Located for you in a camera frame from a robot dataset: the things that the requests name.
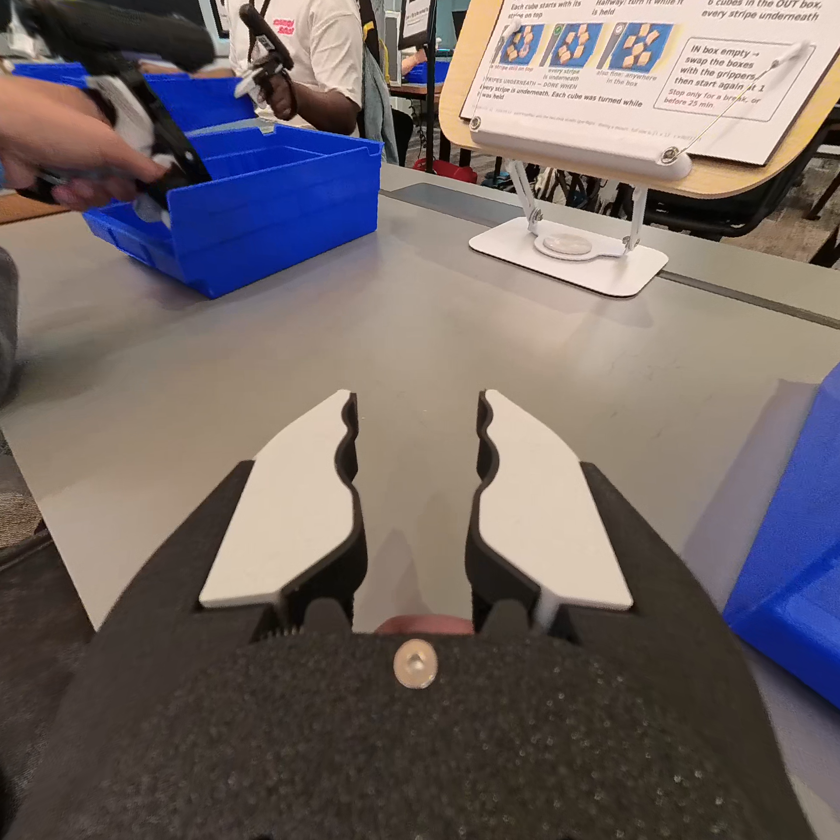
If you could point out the blue plastic bin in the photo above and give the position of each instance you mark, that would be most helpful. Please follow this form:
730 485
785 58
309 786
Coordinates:
46 75
275 223
794 558
426 72
203 98

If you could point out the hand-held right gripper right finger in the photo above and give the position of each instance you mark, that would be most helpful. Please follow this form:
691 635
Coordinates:
544 512

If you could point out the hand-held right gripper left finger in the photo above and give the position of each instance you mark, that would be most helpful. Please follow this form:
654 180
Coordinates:
289 512

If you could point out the grey jacket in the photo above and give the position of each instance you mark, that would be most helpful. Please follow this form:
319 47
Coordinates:
377 98

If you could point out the white stand with wooden board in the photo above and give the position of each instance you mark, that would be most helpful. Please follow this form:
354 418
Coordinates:
571 262

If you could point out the black white marker sign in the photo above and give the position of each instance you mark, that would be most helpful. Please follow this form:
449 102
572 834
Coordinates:
417 19

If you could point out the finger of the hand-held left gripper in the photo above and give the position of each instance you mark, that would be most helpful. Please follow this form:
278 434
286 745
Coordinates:
152 211
131 118

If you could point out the person's left hand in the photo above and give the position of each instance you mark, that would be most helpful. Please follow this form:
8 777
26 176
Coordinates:
65 144

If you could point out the red bag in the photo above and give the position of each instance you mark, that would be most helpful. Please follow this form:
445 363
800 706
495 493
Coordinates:
453 172

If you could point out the printed instruction sheet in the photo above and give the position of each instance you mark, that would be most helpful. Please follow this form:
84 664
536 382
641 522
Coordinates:
656 65

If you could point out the grey table with wooden edge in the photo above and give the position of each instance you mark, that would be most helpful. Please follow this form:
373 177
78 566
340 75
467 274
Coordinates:
26 210

